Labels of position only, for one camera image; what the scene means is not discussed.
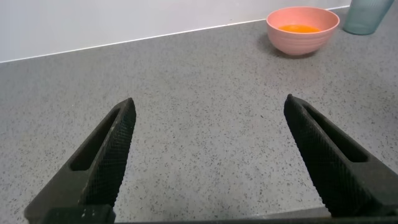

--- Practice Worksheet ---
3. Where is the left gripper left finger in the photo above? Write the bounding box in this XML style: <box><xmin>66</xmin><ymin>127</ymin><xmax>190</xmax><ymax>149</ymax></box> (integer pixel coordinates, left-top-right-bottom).
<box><xmin>24</xmin><ymin>97</ymin><xmax>137</xmax><ymax>223</ymax></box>

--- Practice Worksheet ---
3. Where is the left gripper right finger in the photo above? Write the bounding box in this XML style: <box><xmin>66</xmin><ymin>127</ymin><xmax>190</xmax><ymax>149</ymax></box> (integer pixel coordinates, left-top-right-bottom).
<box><xmin>283</xmin><ymin>93</ymin><xmax>398</xmax><ymax>218</ymax></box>

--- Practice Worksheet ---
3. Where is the orange juice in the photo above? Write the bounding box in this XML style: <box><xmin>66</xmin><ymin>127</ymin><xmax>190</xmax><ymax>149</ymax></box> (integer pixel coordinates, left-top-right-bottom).
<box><xmin>278</xmin><ymin>24</ymin><xmax>321</xmax><ymax>34</ymax></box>

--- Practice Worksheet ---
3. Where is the ribbed teal glass cup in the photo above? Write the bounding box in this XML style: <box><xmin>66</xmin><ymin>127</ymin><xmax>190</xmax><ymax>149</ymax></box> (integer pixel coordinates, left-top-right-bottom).
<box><xmin>342</xmin><ymin>0</ymin><xmax>395</xmax><ymax>36</ymax></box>

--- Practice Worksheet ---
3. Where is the pink bowl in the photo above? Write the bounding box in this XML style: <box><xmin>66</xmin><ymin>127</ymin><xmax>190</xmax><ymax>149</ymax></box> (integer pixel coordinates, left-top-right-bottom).
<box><xmin>266</xmin><ymin>6</ymin><xmax>341</xmax><ymax>57</ymax></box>

